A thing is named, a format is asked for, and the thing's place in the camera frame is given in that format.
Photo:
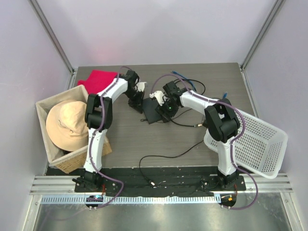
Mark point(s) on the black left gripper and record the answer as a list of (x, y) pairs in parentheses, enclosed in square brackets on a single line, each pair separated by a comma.
[(137, 105)]

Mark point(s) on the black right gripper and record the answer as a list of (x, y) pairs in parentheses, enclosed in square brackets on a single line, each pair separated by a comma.
[(161, 110)]

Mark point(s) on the black network switch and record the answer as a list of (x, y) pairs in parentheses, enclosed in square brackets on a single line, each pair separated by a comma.
[(149, 109)]

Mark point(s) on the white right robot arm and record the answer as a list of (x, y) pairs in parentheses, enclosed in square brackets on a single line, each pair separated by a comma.
[(220, 118)]

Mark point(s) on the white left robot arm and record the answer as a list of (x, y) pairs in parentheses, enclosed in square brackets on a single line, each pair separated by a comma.
[(99, 116)]

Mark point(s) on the red cloth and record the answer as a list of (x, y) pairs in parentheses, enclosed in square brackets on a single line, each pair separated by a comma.
[(97, 81)]

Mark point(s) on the black base mat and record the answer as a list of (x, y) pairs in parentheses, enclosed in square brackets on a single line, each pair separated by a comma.
[(156, 179)]

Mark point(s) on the beige sun hat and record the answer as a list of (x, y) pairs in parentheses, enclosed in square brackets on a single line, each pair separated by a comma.
[(66, 126)]

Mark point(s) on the wicker basket with liner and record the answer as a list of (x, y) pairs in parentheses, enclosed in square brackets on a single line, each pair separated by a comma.
[(63, 160)]

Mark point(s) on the white plastic basket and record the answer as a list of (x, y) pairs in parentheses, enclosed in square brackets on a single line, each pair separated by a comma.
[(259, 146)]

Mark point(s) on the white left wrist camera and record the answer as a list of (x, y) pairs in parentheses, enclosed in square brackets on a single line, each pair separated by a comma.
[(140, 86)]

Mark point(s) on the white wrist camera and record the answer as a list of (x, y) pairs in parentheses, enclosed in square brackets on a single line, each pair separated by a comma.
[(140, 86), (159, 96)]

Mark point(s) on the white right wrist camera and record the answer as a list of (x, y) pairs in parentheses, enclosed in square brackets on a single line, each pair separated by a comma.
[(159, 96)]

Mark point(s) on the aluminium rail front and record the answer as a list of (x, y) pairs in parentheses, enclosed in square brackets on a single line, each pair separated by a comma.
[(63, 190)]

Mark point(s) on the aluminium frame post left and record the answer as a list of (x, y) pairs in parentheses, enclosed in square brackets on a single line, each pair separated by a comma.
[(51, 34)]

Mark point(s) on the aluminium frame post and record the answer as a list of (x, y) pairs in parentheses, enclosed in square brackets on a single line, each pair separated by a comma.
[(262, 32), (51, 34)]

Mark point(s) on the aluminium frame post right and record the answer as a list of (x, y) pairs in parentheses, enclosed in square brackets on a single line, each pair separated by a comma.
[(262, 32)]

